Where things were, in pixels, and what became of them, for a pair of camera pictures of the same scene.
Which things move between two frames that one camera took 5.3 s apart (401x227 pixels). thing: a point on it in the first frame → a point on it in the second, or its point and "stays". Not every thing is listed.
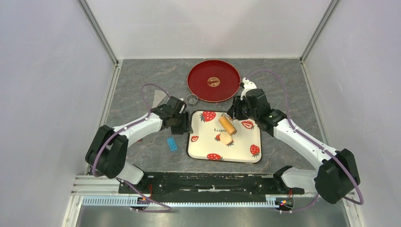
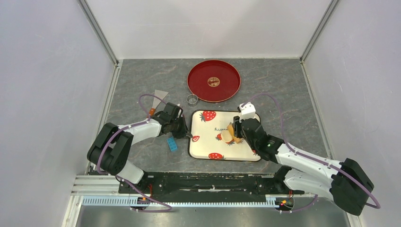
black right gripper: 234,111 → 237,126
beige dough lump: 225,137 stays
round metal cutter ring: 192,99 stays
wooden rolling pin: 228,123 → 236,140
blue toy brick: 171,144 stays
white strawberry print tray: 204,143 stays
